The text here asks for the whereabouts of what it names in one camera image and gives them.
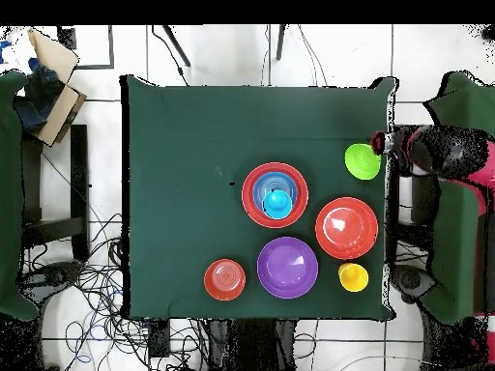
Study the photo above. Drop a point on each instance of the large orange bowl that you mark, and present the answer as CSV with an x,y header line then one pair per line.
x,y
346,228
247,197

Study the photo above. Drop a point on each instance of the blue cup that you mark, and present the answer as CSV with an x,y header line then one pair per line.
x,y
277,204

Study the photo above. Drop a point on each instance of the small blue bowl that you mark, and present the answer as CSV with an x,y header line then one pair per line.
x,y
270,181

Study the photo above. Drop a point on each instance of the green bowl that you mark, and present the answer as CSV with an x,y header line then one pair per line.
x,y
361,162

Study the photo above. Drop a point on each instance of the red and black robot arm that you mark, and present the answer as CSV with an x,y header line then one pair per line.
x,y
448,154

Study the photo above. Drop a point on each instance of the dark green tablecloth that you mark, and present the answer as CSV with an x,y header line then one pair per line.
x,y
185,216

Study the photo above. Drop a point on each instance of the purple bowl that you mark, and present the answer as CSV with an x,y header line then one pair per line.
x,y
287,267

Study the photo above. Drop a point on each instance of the small orange bowl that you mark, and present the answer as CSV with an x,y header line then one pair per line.
x,y
224,280

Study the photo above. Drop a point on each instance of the orange cup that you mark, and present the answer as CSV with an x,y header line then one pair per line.
x,y
342,269

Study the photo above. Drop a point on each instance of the yellow cup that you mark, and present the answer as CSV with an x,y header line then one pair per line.
x,y
355,279

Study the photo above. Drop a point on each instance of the black box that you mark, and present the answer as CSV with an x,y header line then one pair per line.
x,y
159,338

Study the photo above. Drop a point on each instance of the black tripod leg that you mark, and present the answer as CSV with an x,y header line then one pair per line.
x,y
177,46
280,42

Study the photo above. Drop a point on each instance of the black stool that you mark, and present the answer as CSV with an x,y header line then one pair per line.
x,y
79,174

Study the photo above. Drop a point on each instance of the black stand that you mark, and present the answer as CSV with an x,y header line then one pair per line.
x,y
423,201

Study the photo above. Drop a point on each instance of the green cloth covered table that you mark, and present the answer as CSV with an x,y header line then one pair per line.
x,y
9,193
454,232

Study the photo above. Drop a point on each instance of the cardboard box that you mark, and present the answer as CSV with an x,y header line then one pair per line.
x,y
60,112

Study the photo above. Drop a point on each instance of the blue cloth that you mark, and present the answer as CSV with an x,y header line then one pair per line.
x,y
38,96

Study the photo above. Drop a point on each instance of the grey pedestal foot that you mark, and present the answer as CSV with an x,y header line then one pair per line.
x,y
50,280
412,282

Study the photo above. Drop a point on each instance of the dark grey frame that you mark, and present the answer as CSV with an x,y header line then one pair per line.
x,y
111,50

